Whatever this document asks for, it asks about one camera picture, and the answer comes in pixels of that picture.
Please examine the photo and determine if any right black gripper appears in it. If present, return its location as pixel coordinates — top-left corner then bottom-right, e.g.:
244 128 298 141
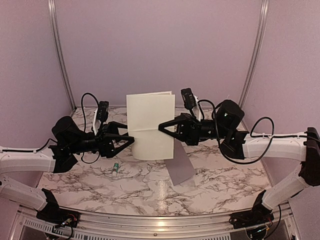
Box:
159 112 230 146

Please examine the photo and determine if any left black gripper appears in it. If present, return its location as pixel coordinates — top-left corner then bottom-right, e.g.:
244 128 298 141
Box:
68 121 136 159

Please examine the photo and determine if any cream paper letter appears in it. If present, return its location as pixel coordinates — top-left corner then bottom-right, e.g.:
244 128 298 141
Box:
126 91 176 161

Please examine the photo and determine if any grey envelope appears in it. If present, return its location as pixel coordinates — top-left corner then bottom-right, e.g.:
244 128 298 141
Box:
164 140 196 186

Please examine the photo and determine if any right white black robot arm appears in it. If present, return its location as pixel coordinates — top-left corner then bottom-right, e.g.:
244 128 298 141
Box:
158 99 320 224

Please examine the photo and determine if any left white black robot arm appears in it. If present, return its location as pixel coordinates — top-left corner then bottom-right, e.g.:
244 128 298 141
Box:
0 116 134 223

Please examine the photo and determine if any green white glue stick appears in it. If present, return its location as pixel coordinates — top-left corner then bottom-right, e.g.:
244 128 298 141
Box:
112 162 120 176

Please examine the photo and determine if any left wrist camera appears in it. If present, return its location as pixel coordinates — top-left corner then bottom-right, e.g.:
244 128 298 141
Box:
92 101 109 134

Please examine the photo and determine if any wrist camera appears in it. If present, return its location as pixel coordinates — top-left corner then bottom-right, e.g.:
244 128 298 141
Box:
92 101 109 134
180 87 199 118

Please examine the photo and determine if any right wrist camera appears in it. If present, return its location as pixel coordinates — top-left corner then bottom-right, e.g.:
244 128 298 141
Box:
180 87 199 118

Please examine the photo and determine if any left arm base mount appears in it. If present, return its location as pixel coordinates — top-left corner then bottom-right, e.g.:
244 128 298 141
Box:
36 188 80 240

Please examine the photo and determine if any left aluminium frame post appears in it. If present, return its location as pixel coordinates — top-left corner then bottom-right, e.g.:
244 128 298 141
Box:
48 0 77 113

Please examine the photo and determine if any aluminium frame post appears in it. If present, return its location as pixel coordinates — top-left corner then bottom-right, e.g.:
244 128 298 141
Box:
238 0 270 109
48 0 77 113

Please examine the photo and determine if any front aluminium rail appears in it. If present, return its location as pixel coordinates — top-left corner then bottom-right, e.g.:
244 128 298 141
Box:
8 203 302 240

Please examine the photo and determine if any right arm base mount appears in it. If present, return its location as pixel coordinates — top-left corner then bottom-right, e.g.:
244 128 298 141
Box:
229 190 274 229

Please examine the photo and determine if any right aluminium frame post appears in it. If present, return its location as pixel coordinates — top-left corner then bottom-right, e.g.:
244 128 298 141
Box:
238 0 270 109

